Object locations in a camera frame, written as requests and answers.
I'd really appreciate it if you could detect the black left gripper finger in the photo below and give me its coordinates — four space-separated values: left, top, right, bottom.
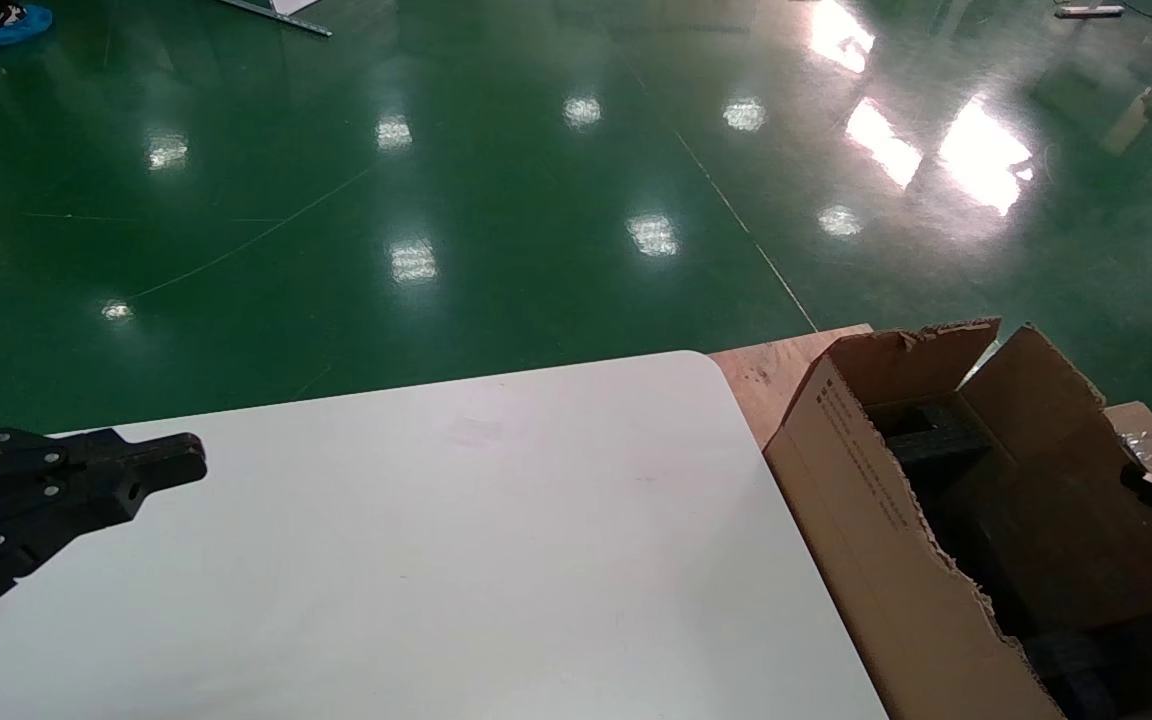
0 490 150 641
0 413 207 521

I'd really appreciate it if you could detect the big open cardboard box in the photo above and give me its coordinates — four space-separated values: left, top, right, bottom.
764 318 1152 720

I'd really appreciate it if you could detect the black foam block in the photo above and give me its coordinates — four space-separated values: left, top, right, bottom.
1021 630 1137 720
881 395 992 476

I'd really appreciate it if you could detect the blue shoe cover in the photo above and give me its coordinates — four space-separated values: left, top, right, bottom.
0 2 54 48

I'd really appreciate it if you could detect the grey metal table foot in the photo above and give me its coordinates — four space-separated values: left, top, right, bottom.
219 0 332 38

